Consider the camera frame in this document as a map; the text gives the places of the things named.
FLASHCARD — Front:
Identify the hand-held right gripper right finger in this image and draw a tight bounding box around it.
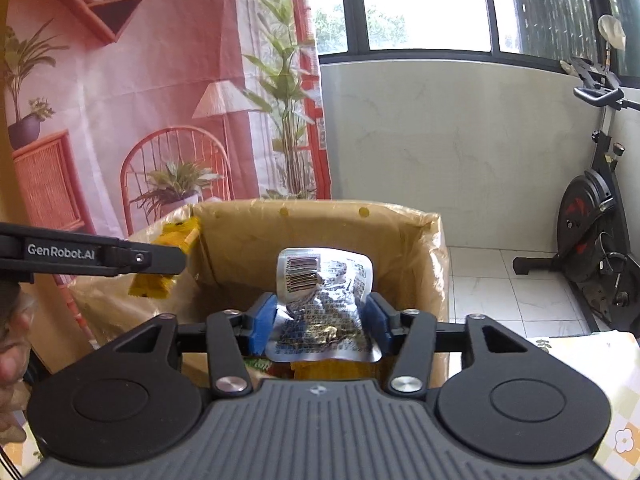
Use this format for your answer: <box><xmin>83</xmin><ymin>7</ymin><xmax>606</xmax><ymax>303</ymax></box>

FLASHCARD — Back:
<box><xmin>366</xmin><ymin>292</ymin><xmax>536</xmax><ymax>400</ymax></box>

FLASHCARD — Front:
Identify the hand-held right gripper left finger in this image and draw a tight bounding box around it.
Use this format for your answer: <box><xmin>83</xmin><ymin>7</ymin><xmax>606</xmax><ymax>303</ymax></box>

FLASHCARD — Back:
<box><xmin>112</xmin><ymin>294</ymin><xmax>278</xmax><ymax>399</ymax></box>

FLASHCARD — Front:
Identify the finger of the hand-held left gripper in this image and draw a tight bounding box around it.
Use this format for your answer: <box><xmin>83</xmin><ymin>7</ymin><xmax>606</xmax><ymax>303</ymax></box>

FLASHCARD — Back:
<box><xmin>99</xmin><ymin>241</ymin><xmax>187</xmax><ymax>279</ymax></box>

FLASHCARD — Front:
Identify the yellow snack packet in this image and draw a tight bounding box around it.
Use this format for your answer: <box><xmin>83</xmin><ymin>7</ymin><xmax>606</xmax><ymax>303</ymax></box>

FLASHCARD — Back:
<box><xmin>129</xmin><ymin>217</ymin><xmax>201</xmax><ymax>301</ymax></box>

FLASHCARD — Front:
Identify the silver snack packet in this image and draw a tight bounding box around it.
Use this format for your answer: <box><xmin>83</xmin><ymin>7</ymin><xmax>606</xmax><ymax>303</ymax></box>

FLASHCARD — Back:
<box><xmin>265</xmin><ymin>246</ymin><xmax>383</xmax><ymax>363</ymax></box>

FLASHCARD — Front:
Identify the brown cardboard box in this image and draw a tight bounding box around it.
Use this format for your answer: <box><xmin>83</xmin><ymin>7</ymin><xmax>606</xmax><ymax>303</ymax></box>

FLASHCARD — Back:
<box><xmin>67</xmin><ymin>199</ymin><xmax>451</xmax><ymax>388</ymax></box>

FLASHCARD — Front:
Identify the person's left hand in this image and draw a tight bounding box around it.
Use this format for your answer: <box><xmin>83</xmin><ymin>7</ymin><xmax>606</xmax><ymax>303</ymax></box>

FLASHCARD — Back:
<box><xmin>0</xmin><ymin>285</ymin><xmax>36</xmax><ymax>442</ymax></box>

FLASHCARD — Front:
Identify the printed room backdrop cloth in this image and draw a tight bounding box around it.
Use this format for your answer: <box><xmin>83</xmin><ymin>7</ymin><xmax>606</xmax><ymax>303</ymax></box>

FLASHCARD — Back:
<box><xmin>0</xmin><ymin>0</ymin><xmax>333</xmax><ymax>311</ymax></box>

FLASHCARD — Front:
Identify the black exercise bike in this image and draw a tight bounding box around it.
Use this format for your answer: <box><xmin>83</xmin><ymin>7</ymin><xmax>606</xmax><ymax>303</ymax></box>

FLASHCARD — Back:
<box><xmin>512</xmin><ymin>55</ymin><xmax>640</xmax><ymax>333</ymax></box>

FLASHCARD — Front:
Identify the black framed window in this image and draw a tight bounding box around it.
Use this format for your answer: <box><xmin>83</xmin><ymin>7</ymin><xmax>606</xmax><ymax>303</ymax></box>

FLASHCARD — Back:
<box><xmin>302</xmin><ymin>0</ymin><xmax>640</xmax><ymax>78</ymax></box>

